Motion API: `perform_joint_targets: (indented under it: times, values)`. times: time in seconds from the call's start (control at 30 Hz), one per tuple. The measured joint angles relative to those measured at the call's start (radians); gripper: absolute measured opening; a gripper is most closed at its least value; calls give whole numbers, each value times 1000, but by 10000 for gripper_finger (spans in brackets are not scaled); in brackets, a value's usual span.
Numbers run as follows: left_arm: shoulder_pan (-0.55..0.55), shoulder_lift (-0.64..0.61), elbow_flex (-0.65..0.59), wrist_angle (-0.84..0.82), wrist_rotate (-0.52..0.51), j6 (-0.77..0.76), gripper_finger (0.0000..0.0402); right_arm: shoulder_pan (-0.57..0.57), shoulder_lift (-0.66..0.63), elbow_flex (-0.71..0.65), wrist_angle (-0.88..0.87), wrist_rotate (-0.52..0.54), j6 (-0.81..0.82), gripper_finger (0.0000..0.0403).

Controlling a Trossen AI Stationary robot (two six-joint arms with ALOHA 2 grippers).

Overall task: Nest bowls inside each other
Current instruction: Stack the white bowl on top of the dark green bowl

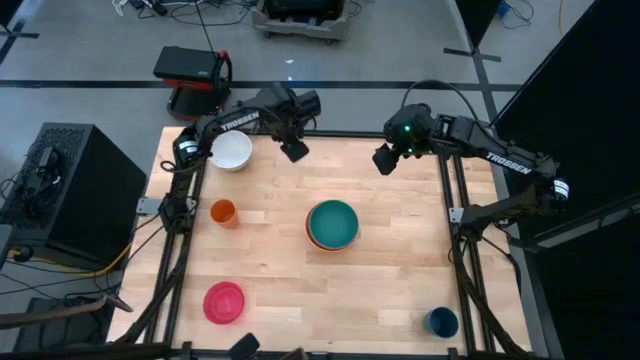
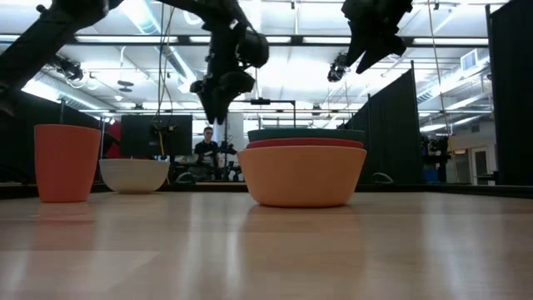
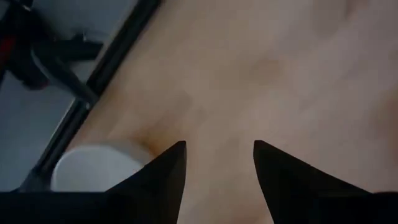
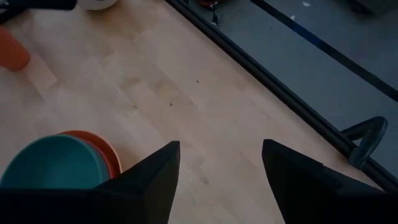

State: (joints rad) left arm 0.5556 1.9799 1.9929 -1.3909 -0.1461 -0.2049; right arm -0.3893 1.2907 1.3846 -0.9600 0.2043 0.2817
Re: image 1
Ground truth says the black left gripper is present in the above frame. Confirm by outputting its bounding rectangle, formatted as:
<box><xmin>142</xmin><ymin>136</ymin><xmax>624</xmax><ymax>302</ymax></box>
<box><xmin>257</xmin><ymin>82</ymin><xmax>322</xmax><ymax>164</ymax></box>

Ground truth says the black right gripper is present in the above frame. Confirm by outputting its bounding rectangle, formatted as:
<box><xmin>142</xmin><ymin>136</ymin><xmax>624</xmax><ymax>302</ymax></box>
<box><xmin>371</xmin><ymin>103</ymin><xmax>437</xmax><ymax>177</ymax></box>

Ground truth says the white bowl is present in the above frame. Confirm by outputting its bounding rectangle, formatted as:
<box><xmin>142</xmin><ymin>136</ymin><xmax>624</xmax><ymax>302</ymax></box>
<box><xmin>208</xmin><ymin>129</ymin><xmax>254</xmax><ymax>173</ymax></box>

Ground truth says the teal bowl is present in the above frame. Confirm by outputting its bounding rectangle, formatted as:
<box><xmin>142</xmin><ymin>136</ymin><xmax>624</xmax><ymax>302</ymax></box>
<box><xmin>307</xmin><ymin>199</ymin><xmax>360</xmax><ymax>250</ymax></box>

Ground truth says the orange bowl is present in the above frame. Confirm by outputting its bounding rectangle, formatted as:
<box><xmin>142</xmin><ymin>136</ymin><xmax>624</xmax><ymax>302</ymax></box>
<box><xmin>304</xmin><ymin>202</ymin><xmax>361</xmax><ymax>253</ymax></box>

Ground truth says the orange plastic cup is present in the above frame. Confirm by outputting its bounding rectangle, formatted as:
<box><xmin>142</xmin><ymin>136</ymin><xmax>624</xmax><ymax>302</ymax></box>
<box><xmin>209</xmin><ymin>198</ymin><xmax>240</xmax><ymax>230</ymax></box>

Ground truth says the pink plate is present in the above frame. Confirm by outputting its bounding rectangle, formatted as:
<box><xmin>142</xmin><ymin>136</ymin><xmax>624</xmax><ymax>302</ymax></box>
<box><xmin>202</xmin><ymin>281</ymin><xmax>247</xmax><ymax>326</ymax></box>

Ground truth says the blue plastic cup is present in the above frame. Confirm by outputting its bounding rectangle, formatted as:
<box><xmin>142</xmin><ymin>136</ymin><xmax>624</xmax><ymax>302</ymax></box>
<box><xmin>423</xmin><ymin>306</ymin><xmax>460</xmax><ymax>340</ymax></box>

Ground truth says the cream wheeled trolley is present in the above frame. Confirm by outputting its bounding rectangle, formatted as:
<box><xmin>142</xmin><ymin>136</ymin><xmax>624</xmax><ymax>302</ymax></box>
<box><xmin>250</xmin><ymin>0</ymin><xmax>351</xmax><ymax>42</ymax></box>

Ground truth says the narrow black partition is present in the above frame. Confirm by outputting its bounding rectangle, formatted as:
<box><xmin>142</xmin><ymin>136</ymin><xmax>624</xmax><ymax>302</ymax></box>
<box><xmin>453</xmin><ymin>0</ymin><xmax>504</xmax><ymax>50</ymax></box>

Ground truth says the black computer case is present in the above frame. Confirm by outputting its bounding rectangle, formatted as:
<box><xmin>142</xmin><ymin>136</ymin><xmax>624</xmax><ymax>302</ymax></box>
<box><xmin>0</xmin><ymin>122</ymin><xmax>149</xmax><ymax>266</ymax></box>

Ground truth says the small black device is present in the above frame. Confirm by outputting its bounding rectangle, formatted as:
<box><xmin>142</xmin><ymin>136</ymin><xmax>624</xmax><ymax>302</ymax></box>
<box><xmin>228</xmin><ymin>332</ymin><xmax>262</xmax><ymax>360</ymax></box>

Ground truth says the tall black partition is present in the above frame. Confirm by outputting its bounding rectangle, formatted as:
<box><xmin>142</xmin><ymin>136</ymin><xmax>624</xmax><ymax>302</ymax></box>
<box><xmin>492</xmin><ymin>0</ymin><xmax>640</xmax><ymax>360</ymax></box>

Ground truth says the black corner panel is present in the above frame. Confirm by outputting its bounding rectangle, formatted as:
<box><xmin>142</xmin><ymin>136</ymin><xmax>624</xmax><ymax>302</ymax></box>
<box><xmin>0</xmin><ymin>0</ymin><xmax>25</xmax><ymax>30</ymax></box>

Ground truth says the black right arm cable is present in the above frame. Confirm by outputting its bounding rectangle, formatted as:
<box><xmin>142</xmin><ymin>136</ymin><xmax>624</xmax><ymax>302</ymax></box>
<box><xmin>401</xmin><ymin>78</ymin><xmax>497</xmax><ymax>127</ymax></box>

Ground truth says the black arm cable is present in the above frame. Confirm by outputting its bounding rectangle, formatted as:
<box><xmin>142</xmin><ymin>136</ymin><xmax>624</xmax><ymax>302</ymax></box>
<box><xmin>401</xmin><ymin>78</ymin><xmax>497</xmax><ymax>127</ymax></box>
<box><xmin>159</xmin><ymin>158</ymin><xmax>207</xmax><ymax>176</ymax></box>

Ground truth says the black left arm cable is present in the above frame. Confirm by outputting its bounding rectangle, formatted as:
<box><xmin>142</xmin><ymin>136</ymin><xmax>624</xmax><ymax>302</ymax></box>
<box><xmin>159</xmin><ymin>158</ymin><xmax>207</xmax><ymax>176</ymax></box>

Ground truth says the black metal table frame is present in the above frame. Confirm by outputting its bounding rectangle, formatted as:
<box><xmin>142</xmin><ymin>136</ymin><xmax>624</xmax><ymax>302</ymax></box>
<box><xmin>117</xmin><ymin>127</ymin><xmax>531</xmax><ymax>360</ymax></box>

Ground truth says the black box with handles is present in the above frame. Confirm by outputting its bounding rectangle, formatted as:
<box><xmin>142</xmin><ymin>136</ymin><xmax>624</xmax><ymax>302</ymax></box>
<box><xmin>263</xmin><ymin>0</ymin><xmax>346</xmax><ymax>21</ymax></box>

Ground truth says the black floor cable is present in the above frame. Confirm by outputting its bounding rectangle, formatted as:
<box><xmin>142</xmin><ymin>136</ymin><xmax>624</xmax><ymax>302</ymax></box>
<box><xmin>192</xmin><ymin>0</ymin><xmax>224</xmax><ymax>64</ymax></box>

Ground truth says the blue cable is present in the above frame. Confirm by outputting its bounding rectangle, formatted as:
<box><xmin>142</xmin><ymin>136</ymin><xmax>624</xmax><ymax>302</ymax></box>
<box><xmin>497</xmin><ymin>0</ymin><xmax>535</xmax><ymax>29</ymax></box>

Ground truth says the grey metal rail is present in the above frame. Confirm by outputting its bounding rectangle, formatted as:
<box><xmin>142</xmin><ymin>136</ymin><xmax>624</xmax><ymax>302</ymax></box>
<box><xmin>537</xmin><ymin>198</ymin><xmax>640</xmax><ymax>251</ymax></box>

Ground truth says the yellow cable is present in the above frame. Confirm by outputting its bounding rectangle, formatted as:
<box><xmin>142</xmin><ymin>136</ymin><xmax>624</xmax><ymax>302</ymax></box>
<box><xmin>7</xmin><ymin>242</ymin><xmax>132</xmax><ymax>280</ymax></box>

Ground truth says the black device with cables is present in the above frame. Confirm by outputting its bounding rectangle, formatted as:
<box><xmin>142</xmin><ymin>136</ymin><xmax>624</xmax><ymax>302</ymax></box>
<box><xmin>33</xmin><ymin>146</ymin><xmax>64</xmax><ymax>194</ymax></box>

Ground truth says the brown strap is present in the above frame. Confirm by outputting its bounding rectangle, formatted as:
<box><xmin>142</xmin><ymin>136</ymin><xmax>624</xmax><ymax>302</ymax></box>
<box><xmin>0</xmin><ymin>293</ymin><xmax>134</xmax><ymax>332</ymax></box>

